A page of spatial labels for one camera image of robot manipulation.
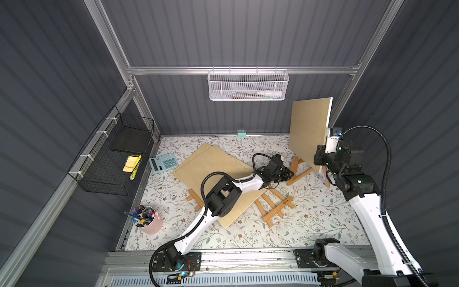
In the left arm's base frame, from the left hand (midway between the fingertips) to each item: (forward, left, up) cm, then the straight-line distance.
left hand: (298, 177), depth 93 cm
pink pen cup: (-24, +70, +7) cm, 74 cm away
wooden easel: (-1, +3, -1) cm, 4 cm away
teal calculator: (+13, +76, -4) cm, 77 cm away
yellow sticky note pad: (-5, +78, +20) cm, 80 cm away
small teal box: (+38, +29, -5) cm, 48 cm away
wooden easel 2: (-16, +14, -3) cm, 21 cm away
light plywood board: (+15, +46, -4) cm, 48 cm away
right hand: (-2, -3, +27) cm, 28 cm away
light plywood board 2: (+24, +54, -5) cm, 60 cm away
